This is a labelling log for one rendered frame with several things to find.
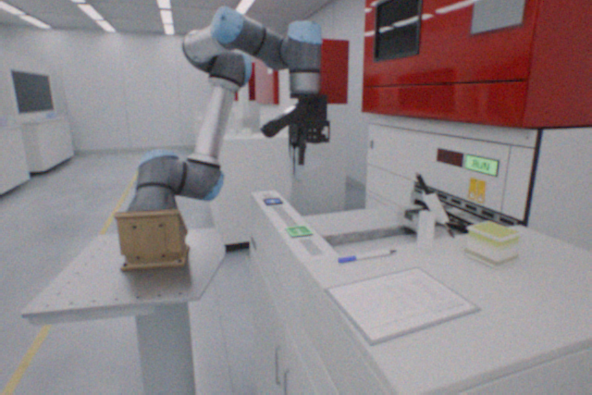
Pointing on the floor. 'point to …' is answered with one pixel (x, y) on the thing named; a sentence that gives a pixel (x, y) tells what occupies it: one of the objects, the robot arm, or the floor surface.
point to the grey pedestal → (166, 351)
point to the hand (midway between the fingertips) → (296, 177)
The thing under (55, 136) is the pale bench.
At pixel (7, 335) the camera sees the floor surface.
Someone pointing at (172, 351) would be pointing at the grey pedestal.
